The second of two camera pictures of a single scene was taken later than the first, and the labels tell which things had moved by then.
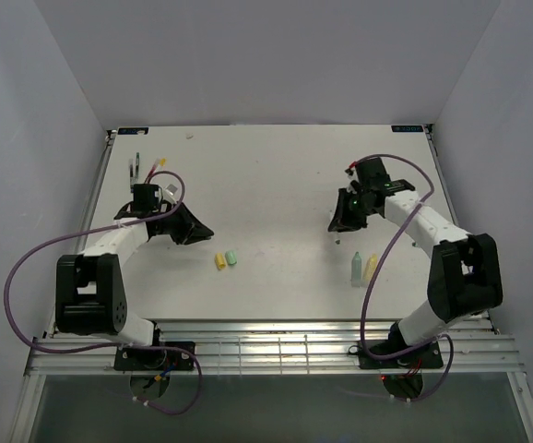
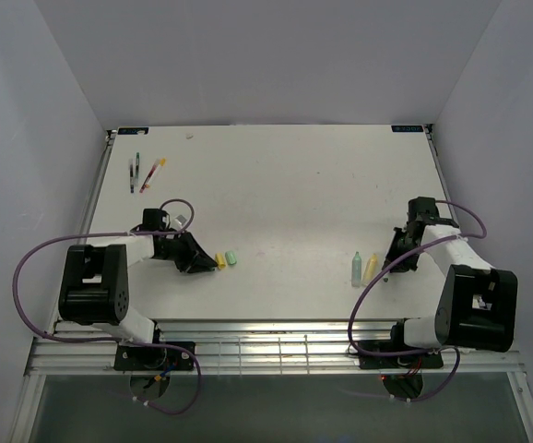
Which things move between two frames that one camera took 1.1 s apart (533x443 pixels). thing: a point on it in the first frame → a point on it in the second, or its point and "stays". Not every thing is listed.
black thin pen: x=132 y=172 stays
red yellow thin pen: x=161 y=161 stays
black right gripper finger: x=339 y=220 → x=390 y=258
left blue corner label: x=132 y=130 stays
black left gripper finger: x=198 y=236 → x=202 y=268
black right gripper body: x=357 y=211 → x=405 y=245
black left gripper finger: x=201 y=229 → x=199 y=251
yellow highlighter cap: x=219 y=261 stays
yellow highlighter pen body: x=370 y=267 stays
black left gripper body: x=176 y=225 → x=180 y=251
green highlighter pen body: x=356 y=270 stays
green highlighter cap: x=231 y=257 stays
